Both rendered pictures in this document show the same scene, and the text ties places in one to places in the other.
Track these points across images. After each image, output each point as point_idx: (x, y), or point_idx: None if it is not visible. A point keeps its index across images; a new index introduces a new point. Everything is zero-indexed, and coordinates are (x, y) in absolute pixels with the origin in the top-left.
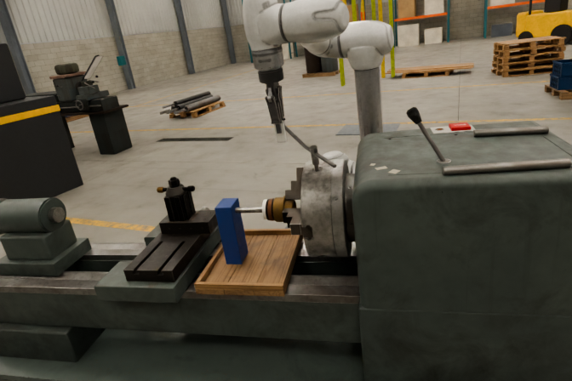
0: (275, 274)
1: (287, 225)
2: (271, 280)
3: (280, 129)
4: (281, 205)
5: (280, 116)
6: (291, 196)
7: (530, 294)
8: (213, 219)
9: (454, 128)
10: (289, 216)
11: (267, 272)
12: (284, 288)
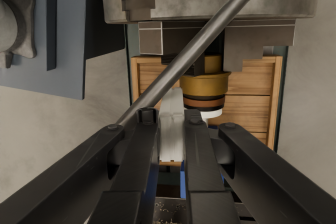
0: (241, 74)
1: (59, 95)
2: (254, 77)
3: (201, 116)
4: (222, 77)
5: (195, 135)
6: (201, 60)
7: None
8: (171, 194)
9: None
10: (260, 52)
11: (236, 86)
12: (273, 55)
